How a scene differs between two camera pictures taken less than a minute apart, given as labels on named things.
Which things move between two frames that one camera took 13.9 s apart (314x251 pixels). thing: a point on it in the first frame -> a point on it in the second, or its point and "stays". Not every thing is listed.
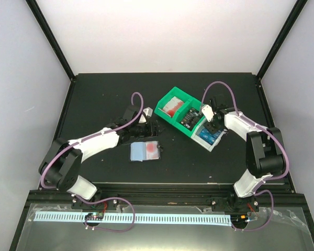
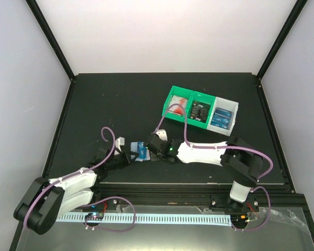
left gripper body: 145,133 -> 122,162
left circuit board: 96,216 stays
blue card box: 209,137 -> 142,150
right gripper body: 214,128 -> 160,157
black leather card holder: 145,151 stays
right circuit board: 239,221 stays
